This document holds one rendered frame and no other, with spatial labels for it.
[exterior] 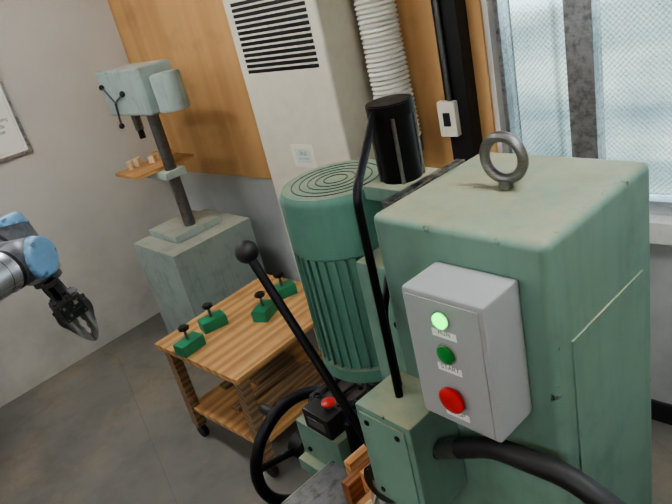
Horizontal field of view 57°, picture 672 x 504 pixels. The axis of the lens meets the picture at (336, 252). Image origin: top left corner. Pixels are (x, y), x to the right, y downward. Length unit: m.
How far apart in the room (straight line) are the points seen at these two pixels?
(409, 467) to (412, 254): 0.25
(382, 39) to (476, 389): 1.82
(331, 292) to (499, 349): 0.35
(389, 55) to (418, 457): 1.78
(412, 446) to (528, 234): 0.29
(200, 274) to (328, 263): 2.35
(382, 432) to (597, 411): 0.24
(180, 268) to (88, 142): 1.15
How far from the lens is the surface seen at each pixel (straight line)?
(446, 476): 0.82
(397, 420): 0.74
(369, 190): 0.80
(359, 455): 1.20
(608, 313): 0.71
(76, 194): 3.92
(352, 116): 2.42
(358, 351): 0.94
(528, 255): 0.59
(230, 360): 2.44
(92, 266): 4.01
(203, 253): 3.19
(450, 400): 0.65
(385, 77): 2.34
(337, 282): 0.88
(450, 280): 0.62
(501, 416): 0.64
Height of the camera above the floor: 1.78
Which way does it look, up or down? 24 degrees down
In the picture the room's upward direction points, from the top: 14 degrees counter-clockwise
